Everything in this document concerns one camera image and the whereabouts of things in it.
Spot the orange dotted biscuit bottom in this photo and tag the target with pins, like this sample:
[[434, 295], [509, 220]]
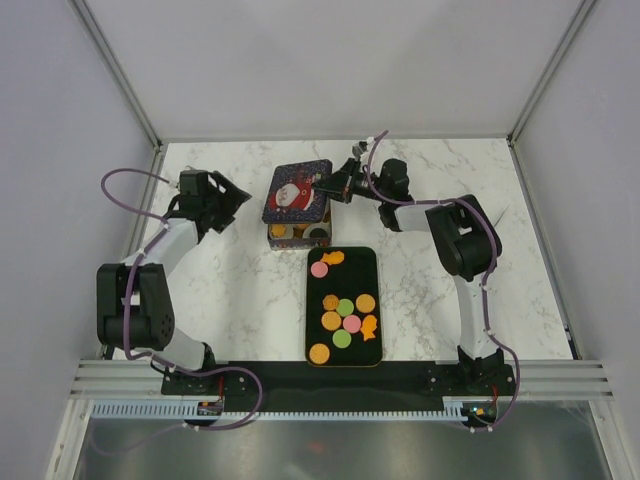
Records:
[[319, 354]]

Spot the aluminium frame post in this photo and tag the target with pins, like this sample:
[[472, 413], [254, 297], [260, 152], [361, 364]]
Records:
[[95, 32], [568, 38]]

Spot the aluminium front rail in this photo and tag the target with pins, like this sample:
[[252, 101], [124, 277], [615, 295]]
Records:
[[540, 380]]

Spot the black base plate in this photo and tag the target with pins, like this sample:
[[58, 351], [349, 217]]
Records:
[[389, 385]]

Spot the pink sandwich cookie top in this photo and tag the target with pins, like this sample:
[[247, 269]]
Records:
[[319, 269]]

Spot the orange fish cookie lower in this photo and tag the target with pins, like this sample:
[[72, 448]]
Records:
[[368, 328]]

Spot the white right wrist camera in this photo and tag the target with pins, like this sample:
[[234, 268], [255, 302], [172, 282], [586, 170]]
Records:
[[360, 148]]

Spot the aluminium frame left post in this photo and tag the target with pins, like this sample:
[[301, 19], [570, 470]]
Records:
[[95, 32]]

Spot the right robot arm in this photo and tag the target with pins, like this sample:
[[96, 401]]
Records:
[[464, 237]]

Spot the orange fish cookie top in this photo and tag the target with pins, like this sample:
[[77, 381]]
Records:
[[333, 258]]

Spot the green sandwich cookie lower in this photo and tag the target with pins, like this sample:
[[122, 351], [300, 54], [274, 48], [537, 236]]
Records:
[[341, 339]]

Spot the square cookie tin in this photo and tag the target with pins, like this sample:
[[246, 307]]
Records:
[[299, 239]]

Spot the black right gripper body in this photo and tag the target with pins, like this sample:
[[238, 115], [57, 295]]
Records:
[[362, 186]]

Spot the orange dotted biscuit middle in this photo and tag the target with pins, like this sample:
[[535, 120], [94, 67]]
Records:
[[331, 320]]

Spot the gold tin lid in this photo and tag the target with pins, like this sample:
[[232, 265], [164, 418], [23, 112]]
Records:
[[291, 198]]

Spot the pink sandwich cookie lower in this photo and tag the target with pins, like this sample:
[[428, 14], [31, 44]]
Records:
[[352, 323]]

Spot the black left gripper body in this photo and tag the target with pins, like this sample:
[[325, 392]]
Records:
[[220, 214]]

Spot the pink sandwich cookie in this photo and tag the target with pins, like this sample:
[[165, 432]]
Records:
[[352, 323], [319, 269]]

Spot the white paper cup bottom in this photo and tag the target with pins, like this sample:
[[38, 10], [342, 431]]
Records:
[[318, 225]]

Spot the orange dotted biscuit right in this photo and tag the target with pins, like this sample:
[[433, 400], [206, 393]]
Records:
[[365, 303]]

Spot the green sandwich cookie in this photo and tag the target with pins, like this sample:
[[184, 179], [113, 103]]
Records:
[[345, 308], [341, 339]]

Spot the green sandwich cookie upper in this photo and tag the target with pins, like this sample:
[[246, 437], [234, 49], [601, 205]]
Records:
[[345, 308]]

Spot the orange swirl cookie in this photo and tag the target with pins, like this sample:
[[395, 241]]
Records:
[[278, 230], [330, 302]]

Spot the black rectangular tray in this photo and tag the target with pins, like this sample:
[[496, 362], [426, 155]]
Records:
[[343, 317]]

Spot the orange fish cookie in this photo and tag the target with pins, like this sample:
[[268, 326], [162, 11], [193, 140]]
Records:
[[333, 258], [368, 328]]

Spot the white slotted cable duct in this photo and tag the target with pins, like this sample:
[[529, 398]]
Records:
[[192, 408]]

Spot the black sandwich cookie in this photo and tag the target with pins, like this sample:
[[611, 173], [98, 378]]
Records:
[[318, 233]]

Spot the white paper cup left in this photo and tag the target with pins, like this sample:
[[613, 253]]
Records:
[[288, 235]]

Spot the orange dotted biscuit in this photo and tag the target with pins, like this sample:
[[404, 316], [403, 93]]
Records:
[[331, 320], [319, 354], [365, 303]]

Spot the aluminium frame right post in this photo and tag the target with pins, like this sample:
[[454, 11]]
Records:
[[568, 38]]

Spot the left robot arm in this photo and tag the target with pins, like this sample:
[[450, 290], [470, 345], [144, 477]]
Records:
[[133, 303]]

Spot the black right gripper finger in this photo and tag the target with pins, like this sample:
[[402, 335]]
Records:
[[352, 168], [332, 186]]

